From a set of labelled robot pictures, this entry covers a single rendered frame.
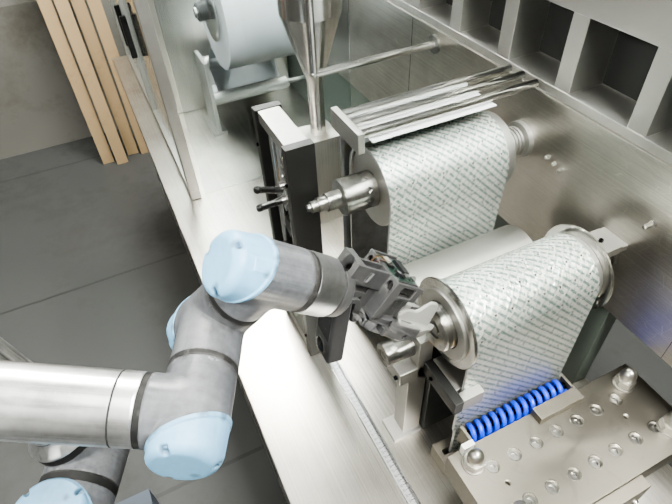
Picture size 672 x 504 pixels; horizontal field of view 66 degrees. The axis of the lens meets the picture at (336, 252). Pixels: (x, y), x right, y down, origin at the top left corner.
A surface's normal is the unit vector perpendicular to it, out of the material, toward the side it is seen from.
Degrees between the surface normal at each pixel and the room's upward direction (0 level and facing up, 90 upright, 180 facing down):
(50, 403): 34
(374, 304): 50
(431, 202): 92
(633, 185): 90
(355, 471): 0
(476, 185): 92
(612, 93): 0
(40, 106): 90
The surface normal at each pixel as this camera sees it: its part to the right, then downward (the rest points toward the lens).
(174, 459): 0.01, 0.70
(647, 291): -0.90, 0.33
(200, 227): -0.04, -0.72
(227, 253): -0.72, -0.21
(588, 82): 0.43, 0.61
